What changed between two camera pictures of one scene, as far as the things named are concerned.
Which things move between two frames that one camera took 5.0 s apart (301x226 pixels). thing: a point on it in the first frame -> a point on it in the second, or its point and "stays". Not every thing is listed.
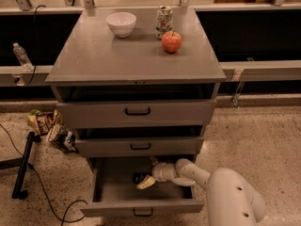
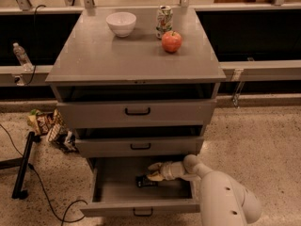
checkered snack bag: [57, 127] stays
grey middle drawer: [138, 147] stays
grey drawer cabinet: [136, 84] stays
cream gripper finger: [147, 184] -> [155, 176]
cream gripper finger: [153, 160] -> [156, 166]
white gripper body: [160, 172] stays
